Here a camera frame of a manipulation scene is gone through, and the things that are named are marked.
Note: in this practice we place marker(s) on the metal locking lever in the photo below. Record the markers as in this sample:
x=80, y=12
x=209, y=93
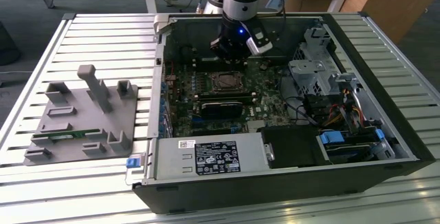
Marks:
x=227, y=72
x=227, y=87

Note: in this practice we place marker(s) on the black RAM slot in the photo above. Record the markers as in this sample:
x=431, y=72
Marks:
x=203, y=69
x=203, y=64

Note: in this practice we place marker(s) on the CPU socket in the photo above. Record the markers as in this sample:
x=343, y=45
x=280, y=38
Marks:
x=215, y=89

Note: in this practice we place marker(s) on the black installed RAM stick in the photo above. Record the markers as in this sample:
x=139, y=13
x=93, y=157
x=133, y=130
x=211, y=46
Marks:
x=223, y=95

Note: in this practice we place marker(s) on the grey case latch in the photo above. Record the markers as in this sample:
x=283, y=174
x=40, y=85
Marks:
x=161, y=24

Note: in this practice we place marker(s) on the green motherboard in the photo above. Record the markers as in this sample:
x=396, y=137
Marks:
x=268, y=100

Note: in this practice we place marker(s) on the grey metal drive cage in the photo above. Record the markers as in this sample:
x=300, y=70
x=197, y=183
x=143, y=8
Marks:
x=309, y=69

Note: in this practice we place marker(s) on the silver chipset heatsink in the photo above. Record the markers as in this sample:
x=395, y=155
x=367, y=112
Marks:
x=256, y=126

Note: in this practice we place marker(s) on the black plastic shroud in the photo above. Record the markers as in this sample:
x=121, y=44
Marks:
x=292, y=146

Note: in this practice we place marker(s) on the blue disk carrier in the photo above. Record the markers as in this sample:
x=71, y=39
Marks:
x=331, y=137

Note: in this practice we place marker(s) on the grey power supply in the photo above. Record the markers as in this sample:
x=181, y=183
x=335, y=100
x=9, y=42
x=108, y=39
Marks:
x=172, y=157

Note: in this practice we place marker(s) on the wooden cabinet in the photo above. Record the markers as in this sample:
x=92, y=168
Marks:
x=399, y=5

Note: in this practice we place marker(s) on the grey parts rack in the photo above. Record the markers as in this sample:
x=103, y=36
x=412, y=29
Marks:
x=79, y=121

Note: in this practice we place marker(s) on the blue case latch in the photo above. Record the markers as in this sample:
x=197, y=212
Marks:
x=133, y=163

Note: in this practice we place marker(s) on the green RAM stick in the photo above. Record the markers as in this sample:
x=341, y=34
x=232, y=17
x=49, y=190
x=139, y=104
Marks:
x=83, y=133

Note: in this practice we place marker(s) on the blue plastic clip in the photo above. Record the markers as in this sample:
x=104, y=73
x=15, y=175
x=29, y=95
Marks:
x=379, y=135

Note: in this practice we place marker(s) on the black PC case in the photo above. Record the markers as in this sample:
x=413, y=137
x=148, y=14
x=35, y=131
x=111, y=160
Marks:
x=240, y=195

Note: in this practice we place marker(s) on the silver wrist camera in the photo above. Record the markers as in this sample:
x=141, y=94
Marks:
x=259, y=41

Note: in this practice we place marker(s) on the grey plastic bracket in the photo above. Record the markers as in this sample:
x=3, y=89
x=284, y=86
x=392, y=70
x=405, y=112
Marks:
x=345, y=77

